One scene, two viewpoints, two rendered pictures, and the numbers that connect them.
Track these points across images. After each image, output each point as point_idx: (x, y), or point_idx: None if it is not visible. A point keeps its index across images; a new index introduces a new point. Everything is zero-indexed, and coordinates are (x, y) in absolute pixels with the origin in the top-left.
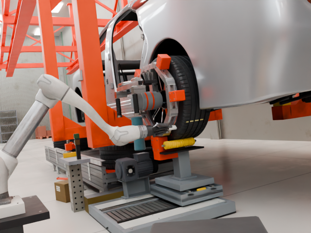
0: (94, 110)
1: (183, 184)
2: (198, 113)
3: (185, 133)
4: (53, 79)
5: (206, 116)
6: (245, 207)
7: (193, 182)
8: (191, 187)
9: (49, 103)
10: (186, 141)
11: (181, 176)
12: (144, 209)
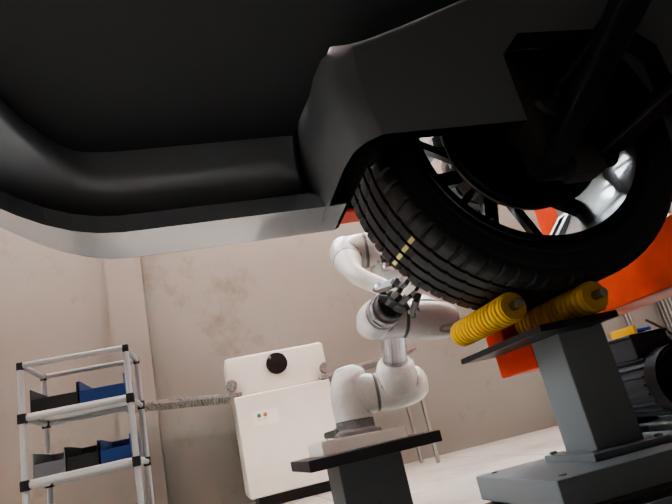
0: (363, 278)
1: (481, 477)
2: (387, 227)
3: (446, 291)
4: (331, 245)
5: (409, 226)
6: None
7: (501, 480)
8: (500, 495)
9: (376, 274)
10: (481, 313)
11: (564, 444)
12: None
